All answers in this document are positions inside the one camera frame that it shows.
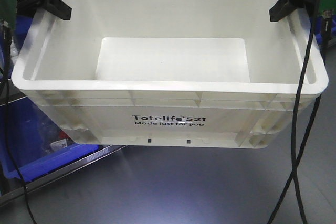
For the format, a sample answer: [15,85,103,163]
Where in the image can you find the left black cable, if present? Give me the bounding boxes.
[0,22,37,224]

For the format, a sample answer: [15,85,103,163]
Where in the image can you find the black cable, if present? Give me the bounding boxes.
[290,11,332,224]
[0,22,37,224]
[267,0,324,224]

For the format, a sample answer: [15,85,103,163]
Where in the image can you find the blue plastic storage bin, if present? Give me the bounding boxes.
[0,14,111,183]

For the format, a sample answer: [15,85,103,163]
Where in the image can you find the white plastic Totelife crate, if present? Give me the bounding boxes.
[10,0,329,150]

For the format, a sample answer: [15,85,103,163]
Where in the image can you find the left green circuit board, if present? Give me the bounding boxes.
[1,0,17,30]

